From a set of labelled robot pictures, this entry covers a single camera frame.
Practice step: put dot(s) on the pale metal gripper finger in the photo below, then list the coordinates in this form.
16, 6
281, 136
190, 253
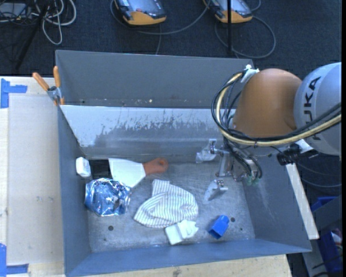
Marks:
214, 190
207, 154

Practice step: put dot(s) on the white striped cloth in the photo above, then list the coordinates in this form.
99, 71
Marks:
170, 205

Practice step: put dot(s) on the white plastic piece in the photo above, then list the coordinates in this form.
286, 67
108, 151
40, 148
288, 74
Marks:
180, 232

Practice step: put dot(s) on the grey metal bin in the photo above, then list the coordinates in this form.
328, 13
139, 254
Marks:
167, 252

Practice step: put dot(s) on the blue and silver foil packet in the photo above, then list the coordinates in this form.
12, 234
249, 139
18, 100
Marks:
106, 197

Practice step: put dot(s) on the black rectangular block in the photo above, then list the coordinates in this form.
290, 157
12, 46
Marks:
99, 168

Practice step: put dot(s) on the small white box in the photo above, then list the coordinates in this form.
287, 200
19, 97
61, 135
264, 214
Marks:
83, 166

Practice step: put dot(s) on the black cylinder on white bracket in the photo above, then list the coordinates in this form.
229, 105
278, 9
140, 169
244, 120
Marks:
289, 154

